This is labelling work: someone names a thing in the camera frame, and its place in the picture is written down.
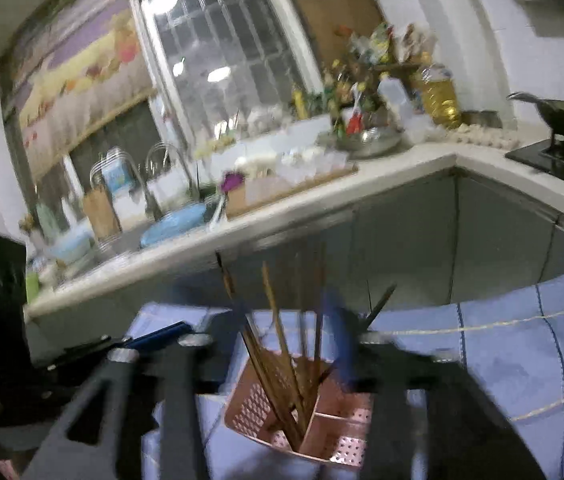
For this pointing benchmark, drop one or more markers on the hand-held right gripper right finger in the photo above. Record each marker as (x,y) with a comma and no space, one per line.
(342,340)

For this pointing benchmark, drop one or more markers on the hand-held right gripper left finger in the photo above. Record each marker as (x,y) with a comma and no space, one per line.
(181,400)

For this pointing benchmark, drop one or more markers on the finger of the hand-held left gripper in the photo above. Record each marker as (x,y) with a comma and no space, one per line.
(81,351)
(161,334)

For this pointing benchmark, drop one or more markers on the bundle of wooden chopsticks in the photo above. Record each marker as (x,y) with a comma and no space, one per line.
(277,360)

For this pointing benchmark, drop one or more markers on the pink perforated plastic basket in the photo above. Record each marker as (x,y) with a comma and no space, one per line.
(332,425)

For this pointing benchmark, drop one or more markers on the blue plate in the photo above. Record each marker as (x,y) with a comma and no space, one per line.
(174,225)

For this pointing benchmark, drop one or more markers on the wooden cutting board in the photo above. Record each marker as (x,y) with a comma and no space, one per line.
(101,212)

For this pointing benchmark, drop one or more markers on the chrome faucet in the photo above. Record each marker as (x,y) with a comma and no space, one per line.
(111,160)
(171,175)

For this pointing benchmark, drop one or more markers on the blue checked cloth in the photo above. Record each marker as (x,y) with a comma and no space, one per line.
(502,370)

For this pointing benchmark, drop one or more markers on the purple object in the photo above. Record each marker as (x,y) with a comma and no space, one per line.
(232,182)

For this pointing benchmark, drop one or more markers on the blue detergent jug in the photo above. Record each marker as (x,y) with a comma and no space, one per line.
(117,172)

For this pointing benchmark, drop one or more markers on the metal bowl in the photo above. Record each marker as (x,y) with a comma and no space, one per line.
(369,141)

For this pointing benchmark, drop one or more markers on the white plastic jug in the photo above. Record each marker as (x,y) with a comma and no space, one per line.
(396,100)

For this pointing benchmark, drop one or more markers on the tray of eggs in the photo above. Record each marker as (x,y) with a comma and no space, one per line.
(482,136)

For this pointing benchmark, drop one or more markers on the yellow cooking oil bottle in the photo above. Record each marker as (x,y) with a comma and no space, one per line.
(437,95)

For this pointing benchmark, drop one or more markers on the black gas stove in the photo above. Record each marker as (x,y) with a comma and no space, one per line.
(557,157)

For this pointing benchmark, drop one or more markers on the barred window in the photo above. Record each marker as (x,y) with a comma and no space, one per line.
(221,45)

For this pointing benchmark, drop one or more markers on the black wok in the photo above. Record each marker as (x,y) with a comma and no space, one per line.
(562,112)

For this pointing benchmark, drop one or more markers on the wall poster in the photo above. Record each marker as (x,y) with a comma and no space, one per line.
(76,75)

